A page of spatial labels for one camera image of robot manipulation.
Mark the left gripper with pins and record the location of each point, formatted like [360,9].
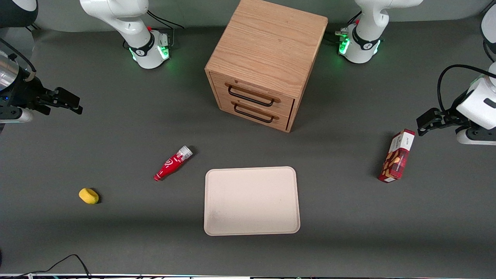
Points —
[445,117]

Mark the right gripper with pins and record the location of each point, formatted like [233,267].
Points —
[27,93]

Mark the red ketchup bottle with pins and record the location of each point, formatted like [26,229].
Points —
[170,166]

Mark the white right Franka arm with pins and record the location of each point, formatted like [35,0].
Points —
[128,23]

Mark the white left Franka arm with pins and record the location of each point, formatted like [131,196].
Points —
[366,37]

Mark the beige rectangular tray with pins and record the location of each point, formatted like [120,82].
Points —
[252,201]

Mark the red snack box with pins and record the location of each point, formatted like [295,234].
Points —
[397,159]

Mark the yellow sponge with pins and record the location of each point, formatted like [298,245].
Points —
[88,195]

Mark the wooden drawer cabinet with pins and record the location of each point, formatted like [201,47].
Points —
[267,46]

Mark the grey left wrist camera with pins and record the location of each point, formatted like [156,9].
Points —
[474,136]

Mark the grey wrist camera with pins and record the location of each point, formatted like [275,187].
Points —
[474,136]
[17,115]

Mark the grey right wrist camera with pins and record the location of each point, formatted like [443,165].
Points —
[17,115]

